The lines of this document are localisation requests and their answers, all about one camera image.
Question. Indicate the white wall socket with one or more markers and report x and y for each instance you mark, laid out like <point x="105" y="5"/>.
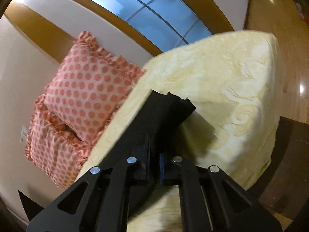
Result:
<point x="24" y="133"/>

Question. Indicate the black pants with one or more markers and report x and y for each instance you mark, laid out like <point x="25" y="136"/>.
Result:
<point x="134" y="159"/>

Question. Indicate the polka dot pillow near nightstand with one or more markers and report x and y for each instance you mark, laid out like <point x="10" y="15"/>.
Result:
<point x="53" y="147"/>

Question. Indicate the wooden headboard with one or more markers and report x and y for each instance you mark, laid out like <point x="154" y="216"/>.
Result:
<point x="47" y="36"/>

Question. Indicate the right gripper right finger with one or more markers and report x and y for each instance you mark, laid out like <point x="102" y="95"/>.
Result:
<point x="210" y="200"/>

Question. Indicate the black television screen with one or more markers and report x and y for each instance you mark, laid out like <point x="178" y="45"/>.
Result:
<point x="31" y="208"/>

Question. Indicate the window with blue glass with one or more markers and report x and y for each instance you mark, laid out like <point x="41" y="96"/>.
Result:
<point x="163" y="24"/>

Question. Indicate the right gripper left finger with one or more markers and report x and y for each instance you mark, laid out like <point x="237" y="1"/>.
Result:
<point x="77" y="208"/>

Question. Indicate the yellow patterned bedspread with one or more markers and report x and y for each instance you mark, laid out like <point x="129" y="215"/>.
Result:
<point x="232" y="80"/>

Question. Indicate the polka dot pillow near window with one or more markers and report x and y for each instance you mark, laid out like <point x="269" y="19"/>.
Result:
<point x="89" y="86"/>

